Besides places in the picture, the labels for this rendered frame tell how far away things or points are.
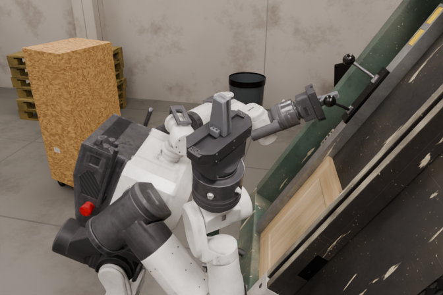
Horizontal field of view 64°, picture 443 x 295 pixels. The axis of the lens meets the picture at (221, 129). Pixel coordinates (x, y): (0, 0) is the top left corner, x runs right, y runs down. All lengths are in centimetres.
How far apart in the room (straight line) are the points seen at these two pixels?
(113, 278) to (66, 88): 190
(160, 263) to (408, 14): 110
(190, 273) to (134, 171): 27
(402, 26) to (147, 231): 106
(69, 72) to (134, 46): 254
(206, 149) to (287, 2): 422
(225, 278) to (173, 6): 446
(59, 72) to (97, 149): 197
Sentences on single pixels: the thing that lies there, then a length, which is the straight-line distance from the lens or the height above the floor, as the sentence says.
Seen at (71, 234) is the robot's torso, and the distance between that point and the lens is 123.
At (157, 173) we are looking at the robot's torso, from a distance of 91.
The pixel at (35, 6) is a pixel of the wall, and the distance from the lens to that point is 606.
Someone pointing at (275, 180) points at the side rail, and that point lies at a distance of 156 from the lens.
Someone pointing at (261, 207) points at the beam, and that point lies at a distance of 155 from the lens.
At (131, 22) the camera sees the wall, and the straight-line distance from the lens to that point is 526.
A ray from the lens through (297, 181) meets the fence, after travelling 128.
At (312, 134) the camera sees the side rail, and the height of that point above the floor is 121.
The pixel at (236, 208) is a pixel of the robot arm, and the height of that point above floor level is 142.
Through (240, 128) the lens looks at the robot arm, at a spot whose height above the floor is 159.
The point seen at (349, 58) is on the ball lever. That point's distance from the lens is 119.
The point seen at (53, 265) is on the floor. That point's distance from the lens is 278.
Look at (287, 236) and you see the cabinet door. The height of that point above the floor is 102.
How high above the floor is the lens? 182
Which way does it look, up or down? 25 degrees down
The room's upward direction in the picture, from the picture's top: straight up
